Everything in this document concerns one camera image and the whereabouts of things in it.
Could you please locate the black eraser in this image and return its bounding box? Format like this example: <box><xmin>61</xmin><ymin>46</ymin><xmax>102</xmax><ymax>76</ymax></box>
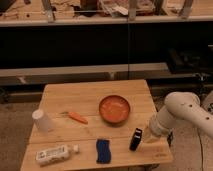
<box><xmin>129</xmin><ymin>128</ymin><xmax>142</xmax><ymax>151</ymax></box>

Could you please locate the orange toy carrot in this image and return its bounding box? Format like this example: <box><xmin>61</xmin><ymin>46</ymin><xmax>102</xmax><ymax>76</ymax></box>
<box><xmin>63</xmin><ymin>112</ymin><xmax>88</xmax><ymax>124</ymax></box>

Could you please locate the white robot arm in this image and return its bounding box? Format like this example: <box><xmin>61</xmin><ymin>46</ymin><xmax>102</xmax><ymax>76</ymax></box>
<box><xmin>143</xmin><ymin>92</ymin><xmax>213</xmax><ymax>143</ymax></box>

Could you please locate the blue wavy sponge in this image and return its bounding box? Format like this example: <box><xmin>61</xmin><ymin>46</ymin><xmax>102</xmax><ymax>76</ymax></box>
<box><xmin>96</xmin><ymin>139</ymin><xmax>111</xmax><ymax>164</ymax></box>

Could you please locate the orange bowl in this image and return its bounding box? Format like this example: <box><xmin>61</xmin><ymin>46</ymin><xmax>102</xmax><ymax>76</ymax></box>
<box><xmin>99</xmin><ymin>95</ymin><xmax>130</xmax><ymax>124</ymax></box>

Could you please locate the metal shelf rack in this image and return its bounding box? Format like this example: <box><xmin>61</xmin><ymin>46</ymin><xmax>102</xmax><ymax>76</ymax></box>
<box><xmin>0</xmin><ymin>0</ymin><xmax>213</xmax><ymax>86</ymax></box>

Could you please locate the wooden table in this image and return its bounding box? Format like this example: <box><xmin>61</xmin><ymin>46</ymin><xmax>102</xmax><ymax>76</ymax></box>
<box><xmin>21</xmin><ymin>80</ymin><xmax>172</xmax><ymax>171</ymax></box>

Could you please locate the white plastic bottle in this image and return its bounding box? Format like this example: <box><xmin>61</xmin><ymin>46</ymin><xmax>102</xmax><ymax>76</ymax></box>
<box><xmin>35</xmin><ymin>145</ymin><xmax>80</xmax><ymax>166</ymax></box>

